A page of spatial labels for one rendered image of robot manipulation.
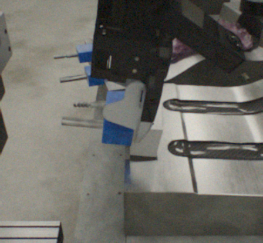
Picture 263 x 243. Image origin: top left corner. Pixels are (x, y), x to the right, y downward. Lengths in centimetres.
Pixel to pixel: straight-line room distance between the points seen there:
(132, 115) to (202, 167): 13
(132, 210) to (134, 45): 22
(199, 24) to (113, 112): 14
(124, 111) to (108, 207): 19
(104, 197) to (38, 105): 171
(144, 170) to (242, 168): 13
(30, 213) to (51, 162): 32
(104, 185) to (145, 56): 27
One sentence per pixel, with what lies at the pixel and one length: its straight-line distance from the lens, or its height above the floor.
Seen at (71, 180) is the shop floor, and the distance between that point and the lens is 171.
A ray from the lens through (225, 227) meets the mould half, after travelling 52.
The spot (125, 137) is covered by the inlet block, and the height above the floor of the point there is 93.
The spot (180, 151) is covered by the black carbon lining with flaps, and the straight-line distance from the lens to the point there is 51.
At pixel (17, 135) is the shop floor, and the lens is 203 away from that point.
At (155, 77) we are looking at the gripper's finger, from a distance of 37.
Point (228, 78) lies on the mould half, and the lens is 80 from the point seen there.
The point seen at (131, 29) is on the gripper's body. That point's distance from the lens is 37.
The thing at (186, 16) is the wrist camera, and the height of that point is 110.
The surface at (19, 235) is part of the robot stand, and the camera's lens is 127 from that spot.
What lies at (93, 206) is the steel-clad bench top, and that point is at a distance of 55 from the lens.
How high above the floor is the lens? 122
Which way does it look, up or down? 36 degrees down
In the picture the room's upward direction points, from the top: straight up
